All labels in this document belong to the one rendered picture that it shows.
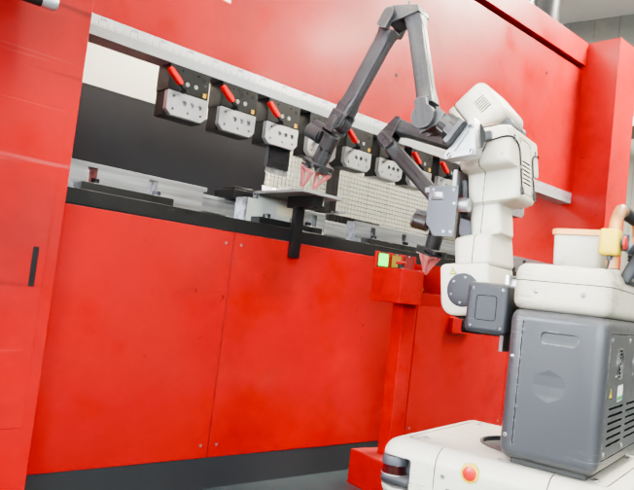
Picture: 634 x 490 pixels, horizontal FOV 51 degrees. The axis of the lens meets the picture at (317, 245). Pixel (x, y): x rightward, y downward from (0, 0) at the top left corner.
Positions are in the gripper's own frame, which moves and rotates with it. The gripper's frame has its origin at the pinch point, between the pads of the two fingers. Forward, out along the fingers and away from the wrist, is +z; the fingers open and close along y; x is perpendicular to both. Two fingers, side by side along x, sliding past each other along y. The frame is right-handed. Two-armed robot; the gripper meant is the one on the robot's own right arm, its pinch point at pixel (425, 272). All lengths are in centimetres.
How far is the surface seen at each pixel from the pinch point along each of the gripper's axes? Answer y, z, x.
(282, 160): 42, -27, 45
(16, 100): 2, -29, 143
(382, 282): 3.5, 6.3, 15.5
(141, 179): 28, -12, 101
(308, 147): 41, -34, 36
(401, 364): -8.0, 32.5, 7.3
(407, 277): -5.3, 1.5, 12.4
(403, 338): -5.8, 23.8, 7.5
